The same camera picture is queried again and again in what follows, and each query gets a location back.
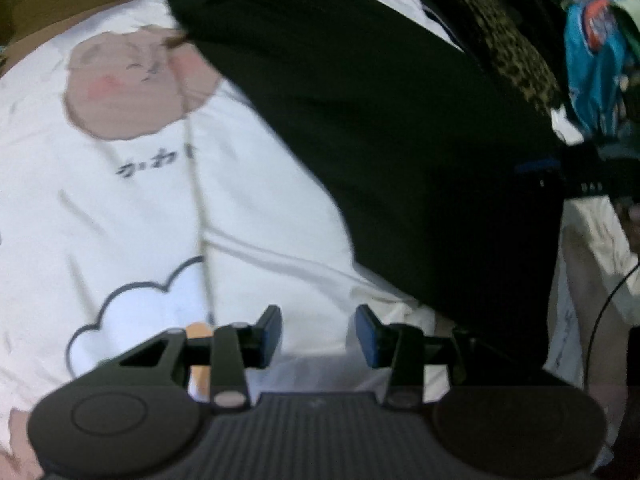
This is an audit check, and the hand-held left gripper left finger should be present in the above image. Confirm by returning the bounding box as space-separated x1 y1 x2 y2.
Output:
119 305 283 408

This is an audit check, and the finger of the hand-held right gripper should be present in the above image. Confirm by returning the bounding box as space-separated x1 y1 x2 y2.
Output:
515 157 568 192

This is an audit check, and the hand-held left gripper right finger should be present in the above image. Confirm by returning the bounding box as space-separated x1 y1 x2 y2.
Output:
354 304 471 407

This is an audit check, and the plain black garment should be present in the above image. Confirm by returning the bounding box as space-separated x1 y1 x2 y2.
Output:
165 0 569 377

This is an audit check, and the blue green printed bag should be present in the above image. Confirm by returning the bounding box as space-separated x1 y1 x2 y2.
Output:
564 0 640 141

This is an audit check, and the leopard print cloth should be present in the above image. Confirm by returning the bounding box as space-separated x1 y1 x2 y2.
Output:
415 0 564 117

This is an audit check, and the white bear printed blanket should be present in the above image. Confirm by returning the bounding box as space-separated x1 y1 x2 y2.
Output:
0 0 640 480

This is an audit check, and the black cable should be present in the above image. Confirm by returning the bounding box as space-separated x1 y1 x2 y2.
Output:
582 255 640 391

